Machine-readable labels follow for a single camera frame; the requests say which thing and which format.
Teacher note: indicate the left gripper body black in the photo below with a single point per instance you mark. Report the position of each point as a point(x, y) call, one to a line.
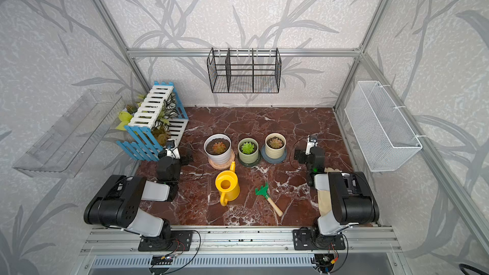
point(183, 158)

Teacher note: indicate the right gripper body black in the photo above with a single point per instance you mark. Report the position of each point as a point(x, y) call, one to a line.
point(302, 156)

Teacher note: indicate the yellow watering can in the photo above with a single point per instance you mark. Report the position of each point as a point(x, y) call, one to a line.
point(227, 184)

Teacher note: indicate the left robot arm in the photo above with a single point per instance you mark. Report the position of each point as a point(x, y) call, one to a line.
point(117, 205)

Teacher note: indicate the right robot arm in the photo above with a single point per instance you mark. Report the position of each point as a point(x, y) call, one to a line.
point(352, 203)

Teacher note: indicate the cream pot pink succulent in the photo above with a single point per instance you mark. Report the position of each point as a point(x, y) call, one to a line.
point(275, 146)

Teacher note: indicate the white pot red succulent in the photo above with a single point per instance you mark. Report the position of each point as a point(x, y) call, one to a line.
point(218, 148)

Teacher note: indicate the green pot green succulent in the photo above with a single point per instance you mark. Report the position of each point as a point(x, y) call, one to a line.
point(248, 150)

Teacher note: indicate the beige gardening glove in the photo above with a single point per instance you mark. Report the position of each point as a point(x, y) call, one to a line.
point(324, 198)

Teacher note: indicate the blue saucer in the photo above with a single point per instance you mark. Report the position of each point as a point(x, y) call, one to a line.
point(273, 161)

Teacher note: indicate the blue white fence planter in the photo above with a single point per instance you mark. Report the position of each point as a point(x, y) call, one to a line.
point(159, 117)

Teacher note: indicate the tan wooden saucer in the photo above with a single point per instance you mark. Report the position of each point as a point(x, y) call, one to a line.
point(224, 166)

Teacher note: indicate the dark green saucer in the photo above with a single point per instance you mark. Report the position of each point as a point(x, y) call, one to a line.
point(249, 165)

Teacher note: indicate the white mesh basket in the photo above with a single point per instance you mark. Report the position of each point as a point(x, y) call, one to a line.
point(384, 136)

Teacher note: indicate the clear plastic shelf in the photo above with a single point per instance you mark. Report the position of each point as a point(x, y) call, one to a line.
point(63, 150)

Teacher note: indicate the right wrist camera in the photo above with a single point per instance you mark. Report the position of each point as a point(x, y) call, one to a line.
point(312, 141)

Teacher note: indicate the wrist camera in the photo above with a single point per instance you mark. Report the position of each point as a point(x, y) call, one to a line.
point(172, 149)
point(312, 141)

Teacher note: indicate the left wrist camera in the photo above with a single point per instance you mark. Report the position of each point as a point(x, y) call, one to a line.
point(172, 149)

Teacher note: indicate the green rake wooden handle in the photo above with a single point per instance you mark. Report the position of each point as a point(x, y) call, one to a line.
point(263, 191)

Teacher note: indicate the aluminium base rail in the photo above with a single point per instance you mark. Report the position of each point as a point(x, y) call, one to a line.
point(241, 239)

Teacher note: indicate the black wire basket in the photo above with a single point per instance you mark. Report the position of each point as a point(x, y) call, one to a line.
point(244, 71)

